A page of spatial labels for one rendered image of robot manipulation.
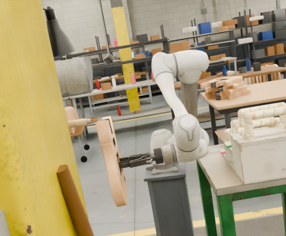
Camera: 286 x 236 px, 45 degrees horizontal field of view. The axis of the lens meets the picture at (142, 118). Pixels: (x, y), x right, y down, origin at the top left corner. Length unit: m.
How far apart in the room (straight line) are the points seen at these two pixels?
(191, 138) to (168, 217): 1.03
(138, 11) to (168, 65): 10.70
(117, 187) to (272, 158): 0.64
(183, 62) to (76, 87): 0.76
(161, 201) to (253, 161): 1.05
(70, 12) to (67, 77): 11.43
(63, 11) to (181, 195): 11.00
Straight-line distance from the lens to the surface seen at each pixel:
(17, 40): 0.47
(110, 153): 1.48
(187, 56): 1.93
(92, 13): 12.65
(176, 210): 2.37
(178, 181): 2.28
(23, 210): 0.41
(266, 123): 1.58
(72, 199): 0.54
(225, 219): 1.50
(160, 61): 1.92
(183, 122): 1.43
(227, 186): 1.44
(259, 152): 1.42
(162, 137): 2.25
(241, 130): 1.44
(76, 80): 1.36
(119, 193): 1.49
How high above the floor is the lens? 1.51
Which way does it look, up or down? 11 degrees down
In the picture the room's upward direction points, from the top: 10 degrees counter-clockwise
